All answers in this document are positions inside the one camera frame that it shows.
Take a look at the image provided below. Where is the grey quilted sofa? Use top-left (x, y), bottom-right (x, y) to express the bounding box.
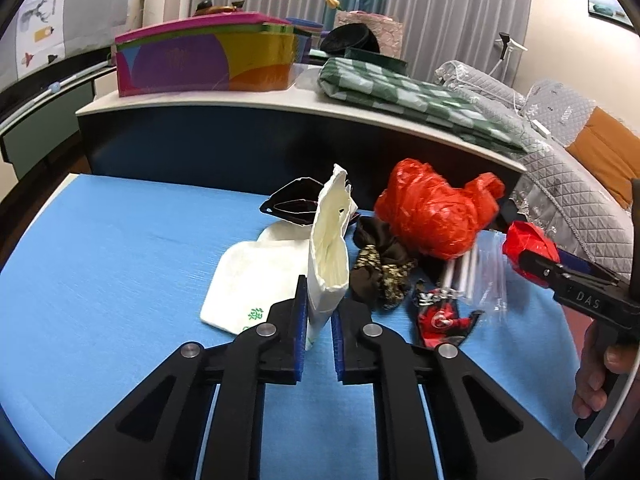
top-left (435, 61), bottom-right (634, 278)

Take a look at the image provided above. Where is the black hat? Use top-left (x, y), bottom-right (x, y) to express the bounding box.
top-left (320, 23), bottom-right (380, 56)

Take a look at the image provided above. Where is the dark green tv cabinet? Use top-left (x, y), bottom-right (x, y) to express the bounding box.
top-left (1, 62), bottom-right (115, 180)

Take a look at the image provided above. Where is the dark green tray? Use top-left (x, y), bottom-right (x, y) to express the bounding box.
top-left (345, 48), bottom-right (408, 75)

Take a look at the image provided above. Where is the colourful gift box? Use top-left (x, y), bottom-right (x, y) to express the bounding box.
top-left (112, 11), bottom-right (311, 96)

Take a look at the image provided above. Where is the pink patterned bag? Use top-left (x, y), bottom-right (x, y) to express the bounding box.
top-left (333, 11), bottom-right (405, 58)

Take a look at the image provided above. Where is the grey covered television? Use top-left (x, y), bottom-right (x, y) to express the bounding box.
top-left (1, 0), bottom-right (131, 89)

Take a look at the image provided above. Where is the black outlined clear wrapper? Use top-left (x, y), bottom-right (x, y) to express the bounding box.
top-left (259, 177), bottom-right (323, 226)

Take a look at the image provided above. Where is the orange cushion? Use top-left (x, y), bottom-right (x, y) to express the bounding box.
top-left (566, 107), bottom-right (640, 209)

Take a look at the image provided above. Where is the brown teapot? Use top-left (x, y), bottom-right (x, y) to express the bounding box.
top-left (194, 0), bottom-right (245, 16)

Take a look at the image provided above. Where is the white paper bag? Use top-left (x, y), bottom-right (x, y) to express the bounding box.
top-left (305, 164), bottom-right (357, 350)

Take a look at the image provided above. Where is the red black snack wrapper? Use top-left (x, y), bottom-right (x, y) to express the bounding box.
top-left (412, 280), bottom-right (484, 349)

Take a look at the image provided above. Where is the red plastic bag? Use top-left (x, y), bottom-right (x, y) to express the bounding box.
top-left (374, 158), bottom-right (506, 260)

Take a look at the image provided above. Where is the dark blue side table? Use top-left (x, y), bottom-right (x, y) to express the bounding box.
top-left (76, 67), bottom-right (526, 209)

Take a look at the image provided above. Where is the clear zip bag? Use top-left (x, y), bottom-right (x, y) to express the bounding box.
top-left (438, 230), bottom-right (508, 315)

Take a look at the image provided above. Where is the white flat packet green print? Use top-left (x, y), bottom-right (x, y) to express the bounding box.
top-left (200, 220), bottom-right (310, 335)

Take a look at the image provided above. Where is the brown leopard scrunchie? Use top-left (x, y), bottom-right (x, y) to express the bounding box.
top-left (349, 216), bottom-right (416, 310)

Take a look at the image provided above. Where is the green checked folded cloth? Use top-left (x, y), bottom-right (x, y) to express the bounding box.
top-left (318, 58), bottom-right (526, 157)

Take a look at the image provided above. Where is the person right hand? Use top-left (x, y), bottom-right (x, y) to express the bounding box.
top-left (572, 321), bottom-right (637, 419)

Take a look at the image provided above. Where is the wall picture frame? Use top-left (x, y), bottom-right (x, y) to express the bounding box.
top-left (588, 0), bottom-right (634, 29)

